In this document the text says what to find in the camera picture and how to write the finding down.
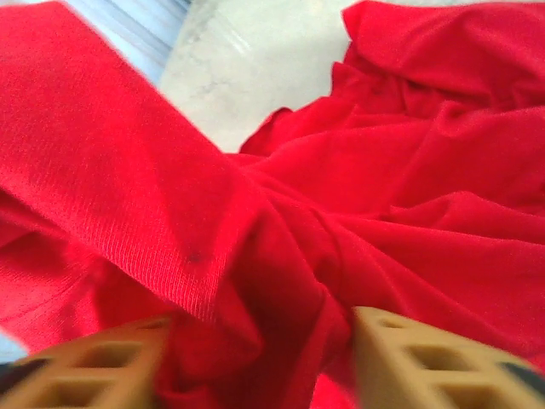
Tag red t-shirt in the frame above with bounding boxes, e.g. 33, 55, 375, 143
0, 0, 545, 409

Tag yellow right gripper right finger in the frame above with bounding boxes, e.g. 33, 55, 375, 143
352, 305, 545, 409

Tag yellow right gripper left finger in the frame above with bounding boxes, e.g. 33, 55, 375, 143
0, 314, 172, 409

